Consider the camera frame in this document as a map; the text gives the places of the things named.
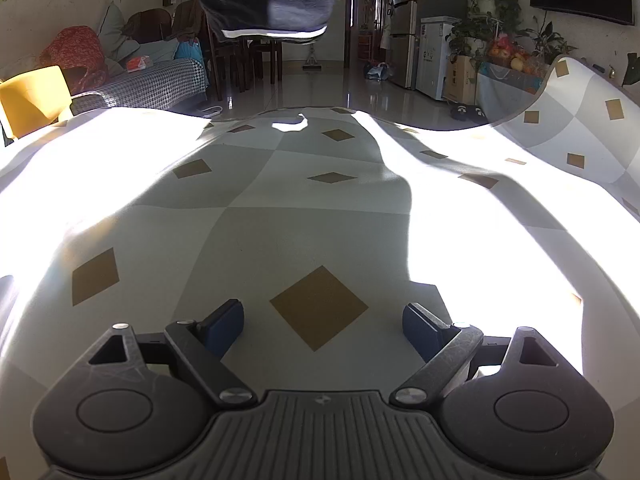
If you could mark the blue plastic bag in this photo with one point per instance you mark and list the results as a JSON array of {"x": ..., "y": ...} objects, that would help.
[{"x": 377, "y": 71}]

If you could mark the dark wooden dining chair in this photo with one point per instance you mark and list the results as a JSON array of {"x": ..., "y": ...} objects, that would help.
[
  {"x": 265, "y": 57},
  {"x": 225, "y": 60}
]

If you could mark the dark brown cushion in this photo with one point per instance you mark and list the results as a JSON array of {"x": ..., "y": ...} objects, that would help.
[{"x": 147, "y": 25}]

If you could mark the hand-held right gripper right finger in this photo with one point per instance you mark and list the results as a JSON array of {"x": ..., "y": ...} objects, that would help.
[{"x": 420, "y": 327}]

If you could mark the grey-green cushion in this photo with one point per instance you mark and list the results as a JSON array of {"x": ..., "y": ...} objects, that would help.
[{"x": 115, "y": 30}]

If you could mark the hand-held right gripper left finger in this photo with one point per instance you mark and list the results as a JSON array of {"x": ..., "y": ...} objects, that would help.
[{"x": 227, "y": 322}]

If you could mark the wooden door frame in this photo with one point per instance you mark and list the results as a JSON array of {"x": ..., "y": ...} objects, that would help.
[{"x": 348, "y": 15}]

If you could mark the floor mop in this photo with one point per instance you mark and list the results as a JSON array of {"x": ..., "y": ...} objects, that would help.
[{"x": 312, "y": 64}]

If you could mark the fruit bowl with plants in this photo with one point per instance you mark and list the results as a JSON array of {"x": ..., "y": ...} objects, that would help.
[{"x": 480, "y": 25}]

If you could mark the silver refrigerator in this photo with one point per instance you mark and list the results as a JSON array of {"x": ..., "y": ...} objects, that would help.
[{"x": 405, "y": 20}]

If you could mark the houndstooth sofa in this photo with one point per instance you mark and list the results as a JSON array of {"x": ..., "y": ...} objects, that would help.
[{"x": 150, "y": 85}]

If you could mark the brown jacket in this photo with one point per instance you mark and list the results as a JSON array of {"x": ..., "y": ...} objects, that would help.
[{"x": 189, "y": 20}]

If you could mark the red knitted blanket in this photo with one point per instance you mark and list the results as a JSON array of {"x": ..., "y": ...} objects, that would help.
[{"x": 75, "y": 50}]

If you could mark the blue printed bag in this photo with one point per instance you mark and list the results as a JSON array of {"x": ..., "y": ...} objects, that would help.
[{"x": 189, "y": 51}]

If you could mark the orange tissue packet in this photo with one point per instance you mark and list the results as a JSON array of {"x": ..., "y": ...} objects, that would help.
[{"x": 138, "y": 64}]

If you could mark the yellow plastic chair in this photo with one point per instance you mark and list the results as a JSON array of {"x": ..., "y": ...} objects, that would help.
[{"x": 35, "y": 100}]

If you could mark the fruit basket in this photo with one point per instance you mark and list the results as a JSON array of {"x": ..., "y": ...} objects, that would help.
[{"x": 505, "y": 50}]

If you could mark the small white refrigerator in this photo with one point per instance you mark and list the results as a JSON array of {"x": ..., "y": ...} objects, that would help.
[{"x": 432, "y": 60}]

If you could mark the cardboard box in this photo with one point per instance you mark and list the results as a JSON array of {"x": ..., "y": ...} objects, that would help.
[{"x": 460, "y": 80}]

